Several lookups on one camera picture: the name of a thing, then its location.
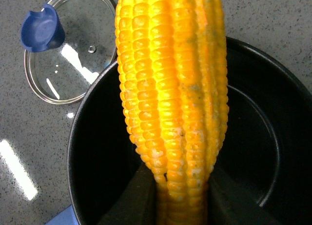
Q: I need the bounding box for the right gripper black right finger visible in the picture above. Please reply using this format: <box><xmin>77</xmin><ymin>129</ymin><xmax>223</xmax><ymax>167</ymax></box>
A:
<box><xmin>208</xmin><ymin>165</ymin><xmax>280</xmax><ymax>225</ymax></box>

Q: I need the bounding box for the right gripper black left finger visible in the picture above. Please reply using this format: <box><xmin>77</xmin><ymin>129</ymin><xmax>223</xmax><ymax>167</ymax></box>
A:
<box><xmin>98</xmin><ymin>164</ymin><xmax>156</xmax><ymax>225</ymax></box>

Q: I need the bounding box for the yellow corn cob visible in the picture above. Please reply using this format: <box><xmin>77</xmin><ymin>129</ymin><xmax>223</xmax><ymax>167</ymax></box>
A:
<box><xmin>115</xmin><ymin>0</ymin><xmax>229</xmax><ymax>225</ymax></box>

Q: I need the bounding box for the glass lid with blue knob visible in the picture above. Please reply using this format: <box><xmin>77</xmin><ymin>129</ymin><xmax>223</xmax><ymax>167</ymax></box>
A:
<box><xmin>20</xmin><ymin>0</ymin><xmax>117</xmax><ymax>104</ymax></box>

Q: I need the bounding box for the black cooking pot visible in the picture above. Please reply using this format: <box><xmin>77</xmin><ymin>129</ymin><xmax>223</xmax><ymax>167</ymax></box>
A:
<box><xmin>68</xmin><ymin>38</ymin><xmax>312</xmax><ymax>225</ymax></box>

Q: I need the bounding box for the light blue plate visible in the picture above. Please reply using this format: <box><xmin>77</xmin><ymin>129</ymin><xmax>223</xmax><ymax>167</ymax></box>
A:
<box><xmin>46</xmin><ymin>205</ymin><xmax>79</xmax><ymax>225</ymax></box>

